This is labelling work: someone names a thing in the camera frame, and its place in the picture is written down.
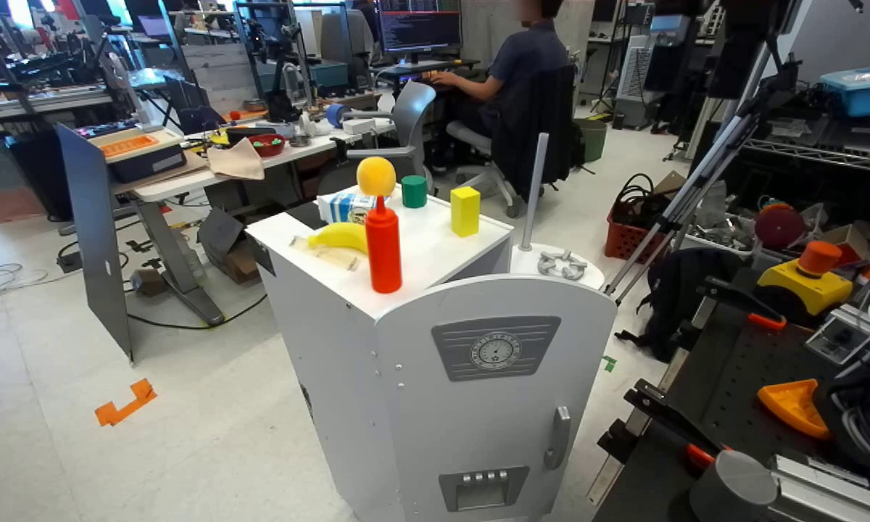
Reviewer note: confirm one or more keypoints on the aluminium extrusion bar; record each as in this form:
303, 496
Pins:
830, 495

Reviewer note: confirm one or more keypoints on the orange triangular plastic piece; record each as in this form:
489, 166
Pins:
794, 404

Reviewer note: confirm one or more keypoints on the red bowl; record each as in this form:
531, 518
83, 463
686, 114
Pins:
266, 144

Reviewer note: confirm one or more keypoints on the blue plastic box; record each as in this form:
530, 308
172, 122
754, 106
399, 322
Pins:
865, 92

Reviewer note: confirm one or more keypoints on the white work desk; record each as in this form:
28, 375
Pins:
179, 185

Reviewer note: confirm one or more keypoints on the white toy cabinet door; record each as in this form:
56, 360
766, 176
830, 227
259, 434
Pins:
475, 417

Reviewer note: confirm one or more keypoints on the cardboard box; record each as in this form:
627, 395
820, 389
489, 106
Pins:
227, 243

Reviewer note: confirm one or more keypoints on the black backpack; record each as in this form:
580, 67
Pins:
683, 301

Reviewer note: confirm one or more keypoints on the grey cylinder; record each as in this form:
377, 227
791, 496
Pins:
734, 489

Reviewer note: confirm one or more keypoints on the red basket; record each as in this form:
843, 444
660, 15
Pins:
634, 234

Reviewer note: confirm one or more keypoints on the yellow toy banana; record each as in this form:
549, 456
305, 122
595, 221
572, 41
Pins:
337, 235

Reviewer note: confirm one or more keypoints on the grey camera tripod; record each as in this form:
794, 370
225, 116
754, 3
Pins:
691, 189

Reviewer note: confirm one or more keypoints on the yellow toy cup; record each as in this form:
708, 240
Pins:
464, 209

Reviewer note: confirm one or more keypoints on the grey toy faucet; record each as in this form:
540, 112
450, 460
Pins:
535, 192

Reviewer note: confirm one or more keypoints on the seated person in dark shirt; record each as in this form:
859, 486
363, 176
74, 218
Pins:
525, 67

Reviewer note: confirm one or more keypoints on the grey office chair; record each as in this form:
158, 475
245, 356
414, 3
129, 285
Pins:
409, 116

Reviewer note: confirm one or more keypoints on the green toy cup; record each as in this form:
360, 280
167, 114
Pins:
414, 192

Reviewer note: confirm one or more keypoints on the grey toy stove burner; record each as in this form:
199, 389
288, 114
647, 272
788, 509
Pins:
562, 266

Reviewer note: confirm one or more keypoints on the blue and white carton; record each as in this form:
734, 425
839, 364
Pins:
337, 205

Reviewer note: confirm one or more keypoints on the red ketchup bottle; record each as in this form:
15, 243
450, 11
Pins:
385, 253

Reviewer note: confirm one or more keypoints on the dark grey standing board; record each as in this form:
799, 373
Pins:
93, 243

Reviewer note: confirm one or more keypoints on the yellow emergency stop button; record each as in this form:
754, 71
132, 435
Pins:
808, 282

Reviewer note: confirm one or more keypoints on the yellow ball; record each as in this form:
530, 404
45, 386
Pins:
375, 176

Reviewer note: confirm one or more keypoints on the white toy kitchen cabinet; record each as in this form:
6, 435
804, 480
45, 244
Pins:
328, 338

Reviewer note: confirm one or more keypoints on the clear plastic box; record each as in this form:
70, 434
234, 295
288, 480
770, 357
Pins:
844, 335

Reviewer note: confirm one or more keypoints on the black box with orange top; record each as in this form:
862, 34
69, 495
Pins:
135, 151

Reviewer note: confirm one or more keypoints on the orange floor tape mark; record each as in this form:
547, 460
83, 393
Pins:
127, 404

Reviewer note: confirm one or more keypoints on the computer monitor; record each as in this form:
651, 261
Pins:
418, 31

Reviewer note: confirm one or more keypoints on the tan cloth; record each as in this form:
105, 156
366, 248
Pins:
235, 161

